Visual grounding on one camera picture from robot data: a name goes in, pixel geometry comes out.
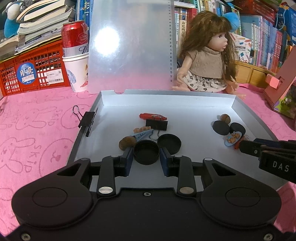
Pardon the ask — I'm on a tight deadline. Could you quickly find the white colourful-print box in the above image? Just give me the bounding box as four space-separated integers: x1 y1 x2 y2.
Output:
229 32 251 64

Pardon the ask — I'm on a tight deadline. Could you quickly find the stack of books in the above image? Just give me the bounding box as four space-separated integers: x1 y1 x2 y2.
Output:
0 0 77 62

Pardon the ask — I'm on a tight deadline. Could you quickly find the large blue plush toy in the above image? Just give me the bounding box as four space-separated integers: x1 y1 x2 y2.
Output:
222 0 241 33

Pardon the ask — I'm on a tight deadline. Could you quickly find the blue hair clip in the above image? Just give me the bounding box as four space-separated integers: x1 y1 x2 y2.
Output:
132 126 154 142

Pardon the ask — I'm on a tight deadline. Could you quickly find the white cardboard box tray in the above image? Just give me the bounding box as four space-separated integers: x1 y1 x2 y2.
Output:
66 89 280 193

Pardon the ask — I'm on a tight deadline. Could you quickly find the colourful decorated hair clip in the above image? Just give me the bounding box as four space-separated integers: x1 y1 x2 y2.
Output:
224 131 243 147

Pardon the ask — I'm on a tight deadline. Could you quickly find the black round lid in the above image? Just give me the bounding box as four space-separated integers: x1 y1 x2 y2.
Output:
157 134 182 154
133 140 160 165

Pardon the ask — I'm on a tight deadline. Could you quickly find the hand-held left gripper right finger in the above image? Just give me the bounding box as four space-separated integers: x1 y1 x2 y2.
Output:
159 147 241 197

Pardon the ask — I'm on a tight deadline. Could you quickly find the pink phone stand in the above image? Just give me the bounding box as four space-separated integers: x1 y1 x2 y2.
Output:
264 45 296 120

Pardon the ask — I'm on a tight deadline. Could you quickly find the long-haired doll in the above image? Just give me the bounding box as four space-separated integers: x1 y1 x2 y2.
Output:
172 11 247 100

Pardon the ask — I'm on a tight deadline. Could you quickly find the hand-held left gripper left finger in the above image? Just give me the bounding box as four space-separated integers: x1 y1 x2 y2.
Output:
57 147 134 197

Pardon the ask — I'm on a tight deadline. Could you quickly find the wooden drawer box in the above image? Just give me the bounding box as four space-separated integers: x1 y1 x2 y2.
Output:
233 60 278 88

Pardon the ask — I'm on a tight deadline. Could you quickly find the large black binder clip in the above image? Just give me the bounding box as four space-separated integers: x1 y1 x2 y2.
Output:
145 115 168 140

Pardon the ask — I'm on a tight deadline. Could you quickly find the white paper cup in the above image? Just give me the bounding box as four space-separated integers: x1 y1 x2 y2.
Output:
62 52 89 92

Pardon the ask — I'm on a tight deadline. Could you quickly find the blue printed bag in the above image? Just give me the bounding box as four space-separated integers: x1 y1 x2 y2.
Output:
275 2 296 43

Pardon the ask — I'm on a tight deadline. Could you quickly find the pink rabbit-print towel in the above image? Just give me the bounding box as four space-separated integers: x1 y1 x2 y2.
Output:
0 82 296 232

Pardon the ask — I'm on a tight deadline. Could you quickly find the small blue white plush toy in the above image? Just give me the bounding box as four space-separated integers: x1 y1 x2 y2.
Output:
3 1 26 39

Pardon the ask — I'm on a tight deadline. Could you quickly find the red plastic basket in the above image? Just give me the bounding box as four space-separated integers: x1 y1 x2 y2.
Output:
239 0 278 15
0 42 72 96

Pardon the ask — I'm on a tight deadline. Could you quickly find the red drink can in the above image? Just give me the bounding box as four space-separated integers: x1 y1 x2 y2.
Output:
61 20 89 57

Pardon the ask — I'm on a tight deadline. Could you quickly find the small black binder clip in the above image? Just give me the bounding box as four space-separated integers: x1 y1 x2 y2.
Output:
72 105 99 137

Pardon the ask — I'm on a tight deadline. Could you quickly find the row of shelf books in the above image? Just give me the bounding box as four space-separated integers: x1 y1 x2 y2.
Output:
76 0 296 72

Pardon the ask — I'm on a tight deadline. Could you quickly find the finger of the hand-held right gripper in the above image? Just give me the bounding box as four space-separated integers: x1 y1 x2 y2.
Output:
253 138 296 148
239 140 296 159

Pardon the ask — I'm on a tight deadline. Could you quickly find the dark grey stone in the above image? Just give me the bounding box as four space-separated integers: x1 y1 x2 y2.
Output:
212 120 230 136

